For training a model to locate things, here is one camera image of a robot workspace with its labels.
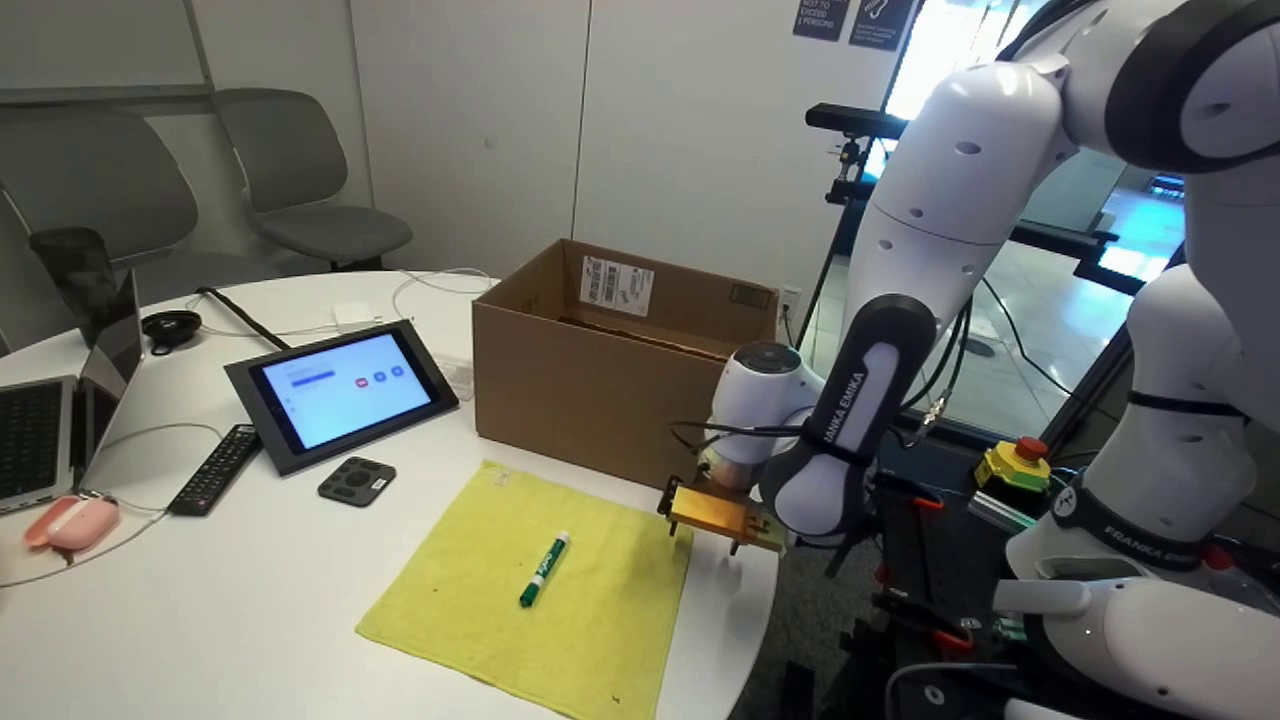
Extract small black square device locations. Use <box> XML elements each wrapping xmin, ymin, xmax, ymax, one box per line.
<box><xmin>322</xmin><ymin>454</ymin><xmax>398</xmax><ymax>507</ymax></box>

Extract grey chair right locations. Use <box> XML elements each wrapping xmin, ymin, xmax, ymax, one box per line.
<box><xmin>213</xmin><ymin>89</ymin><xmax>413</xmax><ymax>267</ymax></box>

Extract brown cardboard box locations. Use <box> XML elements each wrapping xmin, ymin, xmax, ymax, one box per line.
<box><xmin>472</xmin><ymin>238</ymin><xmax>782</xmax><ymax>489</ymax></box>

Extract black tablet with lit screen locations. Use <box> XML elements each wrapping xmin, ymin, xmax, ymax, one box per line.
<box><xmin>229</xmin><ymin>321</ymin><xmax>458</xmax><ymax>474</ymax></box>

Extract red yellow emergency stop button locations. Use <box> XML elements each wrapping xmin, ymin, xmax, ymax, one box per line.
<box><xmin>977</xmin><ymin>434</ymin><xmax>1051</xmax><ymax>497</ymax></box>

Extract pink computer mouse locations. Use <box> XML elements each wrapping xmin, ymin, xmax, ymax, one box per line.
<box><xmin>26</xmin><ymin>497</ymin><xmax>122</xmax><ymax>550</ymax></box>

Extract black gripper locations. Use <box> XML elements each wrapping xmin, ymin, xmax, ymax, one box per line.
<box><xmin>658</xmin><ymin>483</ymin><xmax>787</xmax><ymax>550</ymax></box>

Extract silver laptop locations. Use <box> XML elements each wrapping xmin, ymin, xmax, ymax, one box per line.
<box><xmin>0</xmin><ymin>274</ymin><xmax>143</xmax><ymax>510</ymax></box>

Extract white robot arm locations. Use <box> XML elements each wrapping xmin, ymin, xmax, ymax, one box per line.
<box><xmin>689</xmin><ymin>0</ymin><xmax>1280</xmax><ymax>720</ymax></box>

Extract black round puck device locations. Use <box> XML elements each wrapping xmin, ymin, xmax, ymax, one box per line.
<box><xmin>139</xmin><ymin>308</ymin><xmax>204</xmax><ymax>356</ymax></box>

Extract black remote control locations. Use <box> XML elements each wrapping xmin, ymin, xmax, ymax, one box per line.
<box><xmin>169</xmin><ymin>422</ymin><xmax>262</xmax><ymax>517</ymax></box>

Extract grey chair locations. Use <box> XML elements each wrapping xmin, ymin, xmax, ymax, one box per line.
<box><xmin>0</xmin><ymin>109</ymin><xmax>293</xmax><ymax>356</ymax></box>
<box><xmin>213</xmin><ymin>89</ymin><xmax>413</xmax><ymax>267</ymax></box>

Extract yellow towel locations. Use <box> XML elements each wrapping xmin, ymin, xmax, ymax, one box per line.
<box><xmin>356</xmin><ymin>461</ymin><xmax>694</xmax><ymax>720</ymax></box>

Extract green marker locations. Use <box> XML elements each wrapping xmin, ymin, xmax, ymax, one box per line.
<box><xmin>516</xmin><ymin>533</ymin><xmax>573</xmax><ymax>608</ymax></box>

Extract grey chair left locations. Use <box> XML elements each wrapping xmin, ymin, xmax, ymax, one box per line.
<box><xmin>0</xmin><ymin>109</ymin><xmax>293</xmax><ymax>356</ymax></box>

